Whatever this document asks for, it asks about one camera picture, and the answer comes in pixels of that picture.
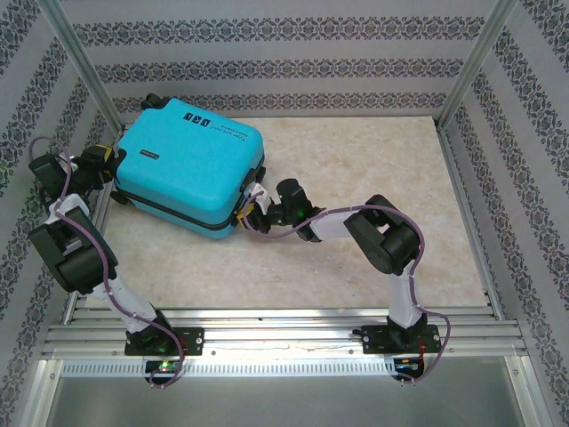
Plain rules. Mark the turquoise hard-shell suitcase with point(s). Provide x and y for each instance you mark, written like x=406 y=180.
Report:
x=186 y=164

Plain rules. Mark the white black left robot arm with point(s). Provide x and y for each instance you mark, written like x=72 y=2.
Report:
x=75 y=253

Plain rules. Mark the small circuit board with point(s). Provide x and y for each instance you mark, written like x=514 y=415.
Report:
x=406 y=364
x=164 y=367

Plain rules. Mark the grey sheet metal panel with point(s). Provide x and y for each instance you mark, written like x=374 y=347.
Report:
x=284 y=405

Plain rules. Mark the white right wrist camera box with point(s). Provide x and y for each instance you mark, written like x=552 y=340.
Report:
x=258 y=192

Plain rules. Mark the aluminium frame post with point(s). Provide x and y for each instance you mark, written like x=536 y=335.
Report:
x=86 y=66
x=471 y=66

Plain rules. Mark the aluminium mounting rail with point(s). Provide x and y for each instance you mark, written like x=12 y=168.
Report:
x=284 y=331

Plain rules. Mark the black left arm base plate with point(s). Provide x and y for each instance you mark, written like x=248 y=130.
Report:
x=193 y=340

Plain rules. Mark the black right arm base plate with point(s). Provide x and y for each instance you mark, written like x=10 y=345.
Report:
x=378 y=342

